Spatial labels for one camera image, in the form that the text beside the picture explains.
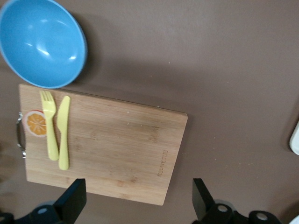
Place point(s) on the yellow plastic fork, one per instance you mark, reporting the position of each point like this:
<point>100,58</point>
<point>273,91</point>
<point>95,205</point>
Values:
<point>50,121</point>

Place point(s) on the cream tray with bear print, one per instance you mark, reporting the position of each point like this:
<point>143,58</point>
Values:
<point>295,140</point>

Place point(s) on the yellow plastic knife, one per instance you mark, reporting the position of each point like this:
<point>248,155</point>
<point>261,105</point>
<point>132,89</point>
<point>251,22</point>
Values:
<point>63,130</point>

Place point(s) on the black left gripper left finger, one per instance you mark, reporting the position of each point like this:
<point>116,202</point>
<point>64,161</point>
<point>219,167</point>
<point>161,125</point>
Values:
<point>70,200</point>

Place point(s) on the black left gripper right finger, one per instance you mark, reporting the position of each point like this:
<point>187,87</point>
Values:
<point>203,203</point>

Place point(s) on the blue bowl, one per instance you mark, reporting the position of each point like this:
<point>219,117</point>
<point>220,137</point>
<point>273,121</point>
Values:
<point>42,42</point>

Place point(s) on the orange slice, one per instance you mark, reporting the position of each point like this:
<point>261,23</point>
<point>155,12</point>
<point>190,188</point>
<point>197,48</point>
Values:
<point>35,123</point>

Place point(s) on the white round plate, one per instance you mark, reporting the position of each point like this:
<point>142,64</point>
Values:
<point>296,221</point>

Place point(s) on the wooden cutting board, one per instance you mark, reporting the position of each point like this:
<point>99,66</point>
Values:
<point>116,144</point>

